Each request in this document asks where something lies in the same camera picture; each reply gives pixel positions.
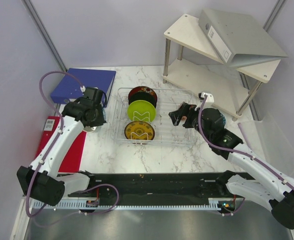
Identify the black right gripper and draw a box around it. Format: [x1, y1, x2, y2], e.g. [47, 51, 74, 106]
[169, 102, 212, 142]

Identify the light blue mug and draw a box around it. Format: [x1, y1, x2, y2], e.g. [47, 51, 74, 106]
[83, 126, 101, 133]

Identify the blue patterned bowl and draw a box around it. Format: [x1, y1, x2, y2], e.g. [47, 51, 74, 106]
[221, 113, 227, 127]

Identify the light blue cup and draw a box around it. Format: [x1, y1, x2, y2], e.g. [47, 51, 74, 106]
[102, 106, 107, 123]

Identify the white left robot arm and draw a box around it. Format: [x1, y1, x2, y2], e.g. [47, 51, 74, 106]
[17, 87, 106, 206]

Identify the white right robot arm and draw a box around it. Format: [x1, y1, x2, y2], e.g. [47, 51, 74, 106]
[168, 102, 294, 230]

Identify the cream two-tier shelf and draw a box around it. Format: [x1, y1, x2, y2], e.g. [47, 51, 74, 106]
[162, 13, 280, 121]

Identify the lime green plate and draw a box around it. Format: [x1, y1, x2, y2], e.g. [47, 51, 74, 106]
[127, 100, 156, 122]

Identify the yellow patterned black plate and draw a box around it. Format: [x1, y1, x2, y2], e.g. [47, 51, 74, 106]
[124, 121, 155, 141]

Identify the red folder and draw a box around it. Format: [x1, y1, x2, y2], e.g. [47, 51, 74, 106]
[35, 116, 86, 173]

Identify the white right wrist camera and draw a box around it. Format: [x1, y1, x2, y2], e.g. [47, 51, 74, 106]
[198, 91, 215, 105]

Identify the blue ring binder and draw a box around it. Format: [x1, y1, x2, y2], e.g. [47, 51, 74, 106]
[50, 68, 116, 107]

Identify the clear wire dish rack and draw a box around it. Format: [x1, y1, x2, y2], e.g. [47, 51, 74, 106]
[111, 87, 197, 147]

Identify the white plate holder wire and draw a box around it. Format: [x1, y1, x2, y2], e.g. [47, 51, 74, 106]
[133, 111, 151, 123]

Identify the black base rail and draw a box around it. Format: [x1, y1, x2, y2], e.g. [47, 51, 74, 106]
[61, 170, 247, 207]

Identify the grey ring binder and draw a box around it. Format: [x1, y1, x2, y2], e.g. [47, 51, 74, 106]
[198, 8, 288, 68]

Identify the light blue cable duct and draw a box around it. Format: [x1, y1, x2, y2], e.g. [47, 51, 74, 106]
[44, 198, 235, 211]

